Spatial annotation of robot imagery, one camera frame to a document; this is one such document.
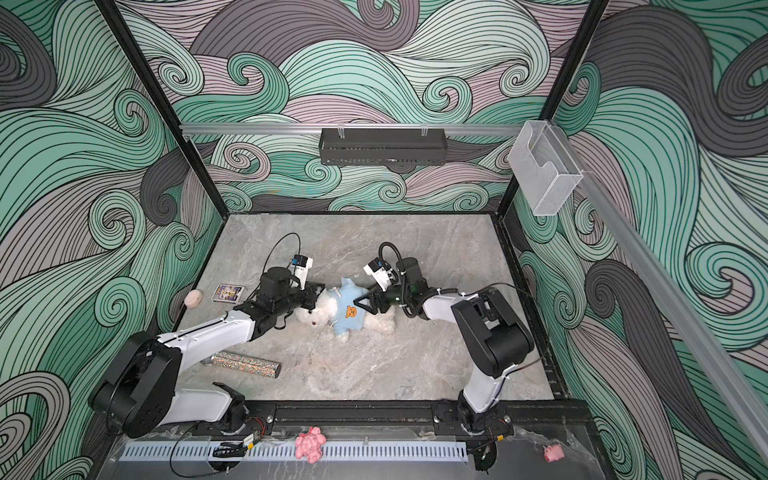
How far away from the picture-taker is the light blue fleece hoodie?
85cm

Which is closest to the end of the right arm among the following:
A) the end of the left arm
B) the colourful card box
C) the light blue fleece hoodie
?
the light blue fleece hoodie

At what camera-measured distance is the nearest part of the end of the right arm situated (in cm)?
72
